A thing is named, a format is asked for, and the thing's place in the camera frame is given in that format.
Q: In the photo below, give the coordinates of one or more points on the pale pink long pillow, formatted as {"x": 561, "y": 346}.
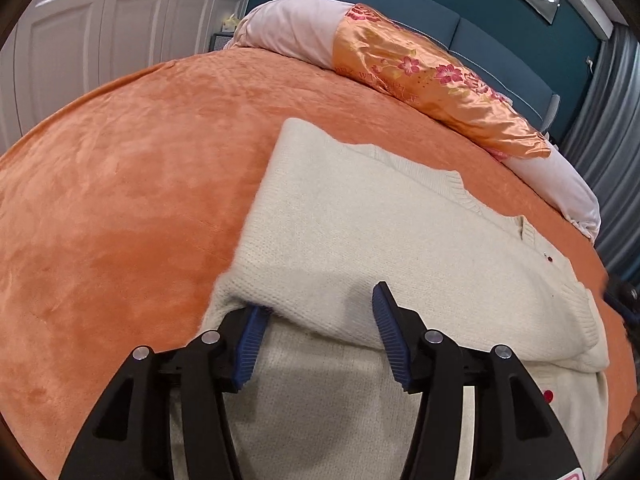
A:
{"x": 290, "y": 30}

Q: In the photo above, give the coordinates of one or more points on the orange floral satin cloth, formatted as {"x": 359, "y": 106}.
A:
{"x": 425, "y": 85}

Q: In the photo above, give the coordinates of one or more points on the white panelled wardrobe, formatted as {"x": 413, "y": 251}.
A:
{"x": 125, "y": 25}

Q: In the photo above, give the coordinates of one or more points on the blue padded headboard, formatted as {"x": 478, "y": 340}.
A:
{"x": 480, "y": 40}

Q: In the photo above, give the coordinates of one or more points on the tissue box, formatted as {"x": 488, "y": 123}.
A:
{"x": 231, "y": 22}

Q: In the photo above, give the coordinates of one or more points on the orange plush blanket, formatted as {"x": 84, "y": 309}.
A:
{"x": 125, "y": 210}

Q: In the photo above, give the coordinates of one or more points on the grey curtain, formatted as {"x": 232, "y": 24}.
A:
{"x": 612, "y": 135}

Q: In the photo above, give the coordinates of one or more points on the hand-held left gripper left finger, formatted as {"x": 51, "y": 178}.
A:
{"x": 250, "y": 346}

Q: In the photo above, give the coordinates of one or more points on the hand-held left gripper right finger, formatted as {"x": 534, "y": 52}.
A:
{"x": 391, "y": 332}

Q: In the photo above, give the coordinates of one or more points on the cream knit sweater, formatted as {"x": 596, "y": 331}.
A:
{"x": 325, "y": 210}

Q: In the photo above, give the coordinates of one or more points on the dark nightstand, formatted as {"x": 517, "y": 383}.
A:
{"x": 220, "y": 42}

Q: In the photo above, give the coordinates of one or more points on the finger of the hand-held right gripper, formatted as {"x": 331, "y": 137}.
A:
{"x": 622, "y": 294}

